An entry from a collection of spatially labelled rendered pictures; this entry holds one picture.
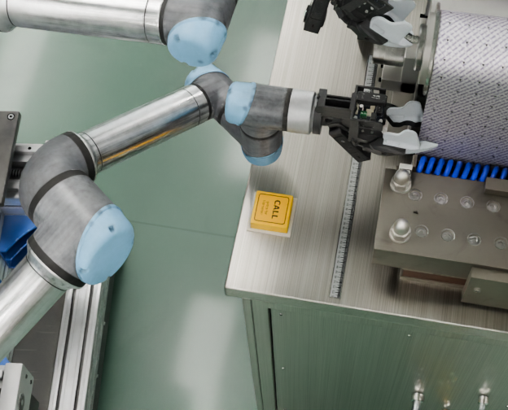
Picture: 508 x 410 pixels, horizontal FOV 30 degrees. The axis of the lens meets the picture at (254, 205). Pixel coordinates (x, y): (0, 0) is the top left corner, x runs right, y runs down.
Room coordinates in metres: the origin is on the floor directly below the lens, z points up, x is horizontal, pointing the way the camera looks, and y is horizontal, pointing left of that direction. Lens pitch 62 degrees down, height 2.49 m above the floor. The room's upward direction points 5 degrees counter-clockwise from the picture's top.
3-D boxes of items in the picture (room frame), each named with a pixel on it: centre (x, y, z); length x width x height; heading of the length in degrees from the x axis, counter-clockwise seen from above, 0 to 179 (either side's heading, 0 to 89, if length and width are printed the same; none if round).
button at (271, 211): (0.81, -0.03, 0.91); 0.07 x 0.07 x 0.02; 75
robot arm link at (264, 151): (0.93, -0.01, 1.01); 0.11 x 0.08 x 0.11; 37
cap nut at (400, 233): (0.69, -0.24, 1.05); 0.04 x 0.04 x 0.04
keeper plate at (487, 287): (0.60, -0.40, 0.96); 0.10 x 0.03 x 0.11; 75
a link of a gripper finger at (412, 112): (0.88, -0.29, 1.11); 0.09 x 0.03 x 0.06; 84
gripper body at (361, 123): (0.88, -0.18, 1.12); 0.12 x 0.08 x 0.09; 75
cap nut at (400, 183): (0.79, -0.26, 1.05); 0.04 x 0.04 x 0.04
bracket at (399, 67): (0.95, -0.27, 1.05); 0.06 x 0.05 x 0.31; 75
